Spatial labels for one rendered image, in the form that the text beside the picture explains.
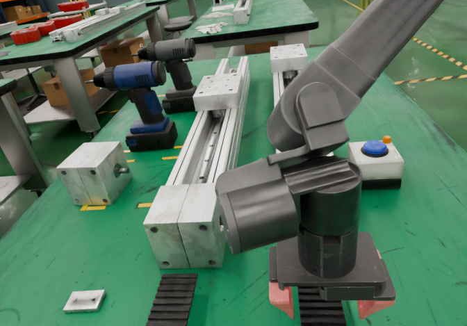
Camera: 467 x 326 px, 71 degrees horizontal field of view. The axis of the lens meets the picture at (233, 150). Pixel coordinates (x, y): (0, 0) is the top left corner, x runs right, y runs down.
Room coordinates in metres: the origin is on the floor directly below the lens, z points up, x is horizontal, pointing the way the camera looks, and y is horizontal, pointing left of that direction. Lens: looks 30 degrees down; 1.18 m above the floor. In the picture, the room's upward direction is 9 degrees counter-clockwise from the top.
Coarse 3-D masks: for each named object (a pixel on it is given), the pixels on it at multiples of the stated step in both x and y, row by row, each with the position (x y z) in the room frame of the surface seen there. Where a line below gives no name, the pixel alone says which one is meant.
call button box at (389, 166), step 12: (348, 144) 0.55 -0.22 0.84; (360, 144) 0.54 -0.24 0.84; (348, 156) 0.54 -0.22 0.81; (360, 156) 0.50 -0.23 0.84; (372, 156) 0.49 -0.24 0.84; (384, 156) 0.48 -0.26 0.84; (396, 156) 0.48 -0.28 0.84; (360, 168) 0.47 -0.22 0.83; (372, 168) 0.47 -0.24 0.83; (384, 168) 0.47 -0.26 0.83; (396, 168) 0.46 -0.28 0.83; (372, 180) 0.47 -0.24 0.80; (384, 180) 0.47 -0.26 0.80; (396, 180) 0.46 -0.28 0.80
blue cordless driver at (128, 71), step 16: (128, 64) 0.80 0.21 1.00; (144, 64) 0.78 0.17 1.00; (160, 64) 0.78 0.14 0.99; (96, 80) 0.79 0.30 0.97; (112, 80) 0.77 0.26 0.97; (128, 80) 0.76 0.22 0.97; (144, 80) 0.76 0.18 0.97; (160, 80) 0.76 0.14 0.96; (128, 96) 0.79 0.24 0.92; (144, 96) 0.77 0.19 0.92; (144, 112) 0.78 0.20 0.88; (160, 112) 0.78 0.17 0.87; (144, 128) 0.77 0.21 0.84; (160, 128) 0.76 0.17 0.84; (176, 128) 0.81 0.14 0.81; (128, 144) 0.76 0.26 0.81; (144, 144) 0.76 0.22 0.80; (160, 144) 0.75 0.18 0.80
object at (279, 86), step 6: (276, 72) 0.98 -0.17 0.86; (282, 72) 1.09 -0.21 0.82; (276, 78) 0.93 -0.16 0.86; (282, 78) 0.92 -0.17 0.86; (288, 78) 0.99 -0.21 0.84; (294, 78) 1.02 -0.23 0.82; (276, 84) 0.87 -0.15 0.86; (282, 84) 0.87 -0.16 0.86; (276, 90) 0.83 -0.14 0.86; (282, 90) 0.82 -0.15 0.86; (276, 96) 0.79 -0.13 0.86; (276, 102) 0.75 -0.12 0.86; (276, 150) 0.53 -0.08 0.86
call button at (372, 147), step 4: (372, 140) 0.52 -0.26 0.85; (376, 140) 0.52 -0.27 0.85; (364, 144) 0.52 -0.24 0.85; (368, 144) 0.51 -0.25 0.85; (372, 144) 0.51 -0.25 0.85; (376, 144) 0.51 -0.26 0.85; (380, 144) 0.51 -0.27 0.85; (384, 144) 0.50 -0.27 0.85; (364, 148) 0.51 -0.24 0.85; (368, 148) 0.50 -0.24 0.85; (372, 148) 0.50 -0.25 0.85; (376, 148) 0.49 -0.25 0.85; (380, 148) 0.49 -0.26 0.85; (384, 148) 0.49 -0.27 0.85; (368, 152) 0.50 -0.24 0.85; (372, 152) 0.49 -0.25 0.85; (376, 152) 0.49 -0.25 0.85; (380, 152) 0.49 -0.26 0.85; (384, 152) 0.49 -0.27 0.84
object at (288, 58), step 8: (272, 48) 1.12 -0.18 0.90; (280, 48) 1.10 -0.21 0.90; (288, 48) 1.08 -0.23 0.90; (296, 48) 1.07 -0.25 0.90; (304, 48) 1.06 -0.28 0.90; (272, 56) 1.01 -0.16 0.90; (280, 56) 1.00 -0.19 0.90; (288, 56) 0.99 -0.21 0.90; (296, 56) 0.97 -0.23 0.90; (304, 56) 0.96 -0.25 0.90; (272, 64) 0.98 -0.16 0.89; (280, 64) 0.98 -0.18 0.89; (288, 64) 0.97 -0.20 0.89; (296, 64) 0.97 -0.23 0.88; (304, 64) 0.96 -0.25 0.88; (272, 72) 0.98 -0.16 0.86; (288, 72) 0.99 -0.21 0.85
